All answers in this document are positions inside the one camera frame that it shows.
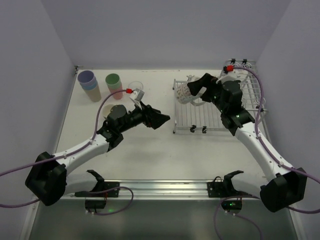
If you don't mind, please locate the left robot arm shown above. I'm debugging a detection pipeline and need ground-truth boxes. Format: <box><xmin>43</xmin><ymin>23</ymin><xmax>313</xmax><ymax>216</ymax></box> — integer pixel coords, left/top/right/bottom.
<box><xmin>25</xmin><ymin>103</ymin><xmax>170</xmax><ymax>206</ymax></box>

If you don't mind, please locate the white patterned mug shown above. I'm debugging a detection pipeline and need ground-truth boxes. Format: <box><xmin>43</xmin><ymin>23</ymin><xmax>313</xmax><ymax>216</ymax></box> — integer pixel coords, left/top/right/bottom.
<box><xmin>175</xmin><ymin>76</ymin><xmax>206</xmax><ymax>107</ymax></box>

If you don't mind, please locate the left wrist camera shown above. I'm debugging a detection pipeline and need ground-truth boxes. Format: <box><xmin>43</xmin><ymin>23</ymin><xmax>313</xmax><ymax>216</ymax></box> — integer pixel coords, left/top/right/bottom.
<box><xmin>129</xmin><ymin>88</ymin><xmax>145</xmax><ymax>109</ymax></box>

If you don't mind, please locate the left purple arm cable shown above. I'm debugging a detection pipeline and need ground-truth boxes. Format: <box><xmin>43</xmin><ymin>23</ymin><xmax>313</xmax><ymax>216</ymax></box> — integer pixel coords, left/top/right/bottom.
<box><xmin>0</xmin><ymin>87</ymin><xmax>133</xmax><ymax>208</ymax></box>

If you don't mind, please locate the clear drinking glass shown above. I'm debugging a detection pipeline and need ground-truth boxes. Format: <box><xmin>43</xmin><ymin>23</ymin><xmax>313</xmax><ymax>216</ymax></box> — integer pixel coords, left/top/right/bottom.
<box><xmin>127</xmin><ymin>81</ymin><xmax>144</xmax><ymax>93</ymax></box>

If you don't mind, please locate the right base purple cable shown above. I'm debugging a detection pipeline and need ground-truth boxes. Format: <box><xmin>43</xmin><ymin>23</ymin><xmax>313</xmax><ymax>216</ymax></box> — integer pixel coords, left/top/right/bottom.
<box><xmin>213</xmin><ymin>196</ymin><xmax>266</xmax><ymax>240</ymax></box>

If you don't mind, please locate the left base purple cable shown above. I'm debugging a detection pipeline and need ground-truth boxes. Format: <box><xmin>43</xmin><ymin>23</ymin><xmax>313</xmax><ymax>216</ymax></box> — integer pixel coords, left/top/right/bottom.
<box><xmin>86</xmin><ymin>187</ymin><xmax>135</xmax><ymax>216</ymax></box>

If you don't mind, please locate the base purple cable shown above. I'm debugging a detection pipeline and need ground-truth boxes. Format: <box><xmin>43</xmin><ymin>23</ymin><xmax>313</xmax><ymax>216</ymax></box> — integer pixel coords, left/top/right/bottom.
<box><xmin>86</xmin><ymin>187</ymin><xmax>135</xmax><ymax>216</ymax></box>
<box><xmin>213</xmin><ymin>196</ymin><xmax>266</xmax><ymax>240</ymax></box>

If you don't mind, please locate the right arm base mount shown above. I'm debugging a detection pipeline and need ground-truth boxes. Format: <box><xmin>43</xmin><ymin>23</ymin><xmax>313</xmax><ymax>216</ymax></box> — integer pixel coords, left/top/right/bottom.
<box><xmin>206</xmin><ymin>170</ymin><xmax>250</xmax><ymax>215</ymax></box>

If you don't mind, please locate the light blue plastic cup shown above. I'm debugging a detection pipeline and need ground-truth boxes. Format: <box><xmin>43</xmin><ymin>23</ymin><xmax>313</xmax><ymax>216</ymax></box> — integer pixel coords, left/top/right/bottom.
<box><xmin>80</xmin><ymin>80</ymin><xmax>98</xmax><ymax>91</ymax></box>

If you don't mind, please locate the aluminium mounting rail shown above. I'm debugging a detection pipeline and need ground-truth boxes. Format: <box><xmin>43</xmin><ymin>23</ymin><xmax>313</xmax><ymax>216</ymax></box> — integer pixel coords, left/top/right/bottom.
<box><xmin>62</xmin><ymin>179</ymin><xmax>241</xmax><ymax>201</ymax></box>

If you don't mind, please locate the dark blue ceramic mug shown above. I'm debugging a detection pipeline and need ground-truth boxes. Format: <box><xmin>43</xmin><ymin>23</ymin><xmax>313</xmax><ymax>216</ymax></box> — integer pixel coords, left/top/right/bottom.
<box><xmin>102</xmin><ymin>104</ymin><xmax>115</xmax><ymax>120</ymax></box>

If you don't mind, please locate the metal wire dish rack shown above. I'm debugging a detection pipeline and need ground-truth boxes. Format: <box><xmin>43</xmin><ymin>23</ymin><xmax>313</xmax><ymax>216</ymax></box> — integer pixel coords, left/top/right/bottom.
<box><xmin>172</xmin><ymin>58</ymin><xmax>268</xmax><ymax>134</ymax></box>

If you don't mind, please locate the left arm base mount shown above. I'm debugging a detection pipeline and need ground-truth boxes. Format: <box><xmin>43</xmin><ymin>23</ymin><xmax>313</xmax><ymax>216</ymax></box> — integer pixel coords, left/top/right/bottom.
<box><xmin>74</xmin><ymin>169</ymin><xmax>120</xmax><ymax>215</ymax></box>

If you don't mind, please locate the green plastic cup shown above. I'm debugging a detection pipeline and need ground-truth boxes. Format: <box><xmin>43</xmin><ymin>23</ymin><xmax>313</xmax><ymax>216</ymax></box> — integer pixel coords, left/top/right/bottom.
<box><xmin>105</xmin><ymin>73</ymin><xmax>122</xmax><ymax>90</ymax></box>

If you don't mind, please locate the beige plastic cup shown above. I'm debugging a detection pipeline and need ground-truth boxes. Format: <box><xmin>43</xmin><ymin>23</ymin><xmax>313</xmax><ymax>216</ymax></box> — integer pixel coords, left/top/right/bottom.
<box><xmin>84</xmin><ymin>86</ymin><xmax>102</xmax><ymax>102</ymax></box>

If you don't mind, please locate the pink plastic cup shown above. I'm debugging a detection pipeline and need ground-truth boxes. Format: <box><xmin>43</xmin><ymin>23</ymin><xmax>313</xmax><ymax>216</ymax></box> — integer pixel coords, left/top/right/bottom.
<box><xmin>109</xmin><ymin>86</ymin><xmax>124</xmax><ymax>100</ymax></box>

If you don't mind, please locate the lavender plastic cup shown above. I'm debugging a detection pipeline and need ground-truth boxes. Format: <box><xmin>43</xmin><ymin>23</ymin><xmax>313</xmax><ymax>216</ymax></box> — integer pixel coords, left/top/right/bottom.
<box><xmin>77</xmin><ymin>70</ymin><xmax>95</xmax><ymax>85</ymax></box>

